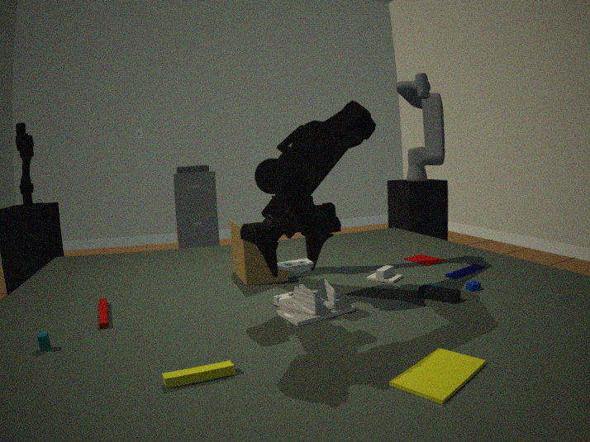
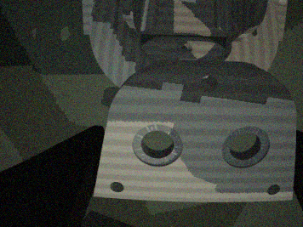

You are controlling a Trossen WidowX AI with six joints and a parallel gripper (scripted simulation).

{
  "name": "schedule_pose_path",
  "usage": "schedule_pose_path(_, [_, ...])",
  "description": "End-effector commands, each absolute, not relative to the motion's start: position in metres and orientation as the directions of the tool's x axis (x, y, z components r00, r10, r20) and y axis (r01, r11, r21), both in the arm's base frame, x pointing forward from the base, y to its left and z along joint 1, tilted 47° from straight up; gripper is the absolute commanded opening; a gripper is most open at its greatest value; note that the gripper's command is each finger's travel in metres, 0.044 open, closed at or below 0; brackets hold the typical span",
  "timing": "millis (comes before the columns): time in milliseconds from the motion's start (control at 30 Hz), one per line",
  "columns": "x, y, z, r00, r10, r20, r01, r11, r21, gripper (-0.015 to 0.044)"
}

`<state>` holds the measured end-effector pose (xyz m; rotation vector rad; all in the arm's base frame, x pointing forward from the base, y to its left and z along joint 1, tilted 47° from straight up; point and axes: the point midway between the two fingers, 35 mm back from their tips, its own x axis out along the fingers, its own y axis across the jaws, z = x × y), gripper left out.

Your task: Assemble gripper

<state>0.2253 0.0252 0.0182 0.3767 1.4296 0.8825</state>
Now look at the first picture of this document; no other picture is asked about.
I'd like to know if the yellow rectangular bar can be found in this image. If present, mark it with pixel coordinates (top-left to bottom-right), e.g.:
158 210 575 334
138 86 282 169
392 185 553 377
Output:
162 360 236 388

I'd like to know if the red flat bar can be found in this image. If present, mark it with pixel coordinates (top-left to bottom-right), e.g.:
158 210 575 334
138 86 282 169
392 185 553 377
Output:
99 298 109 329

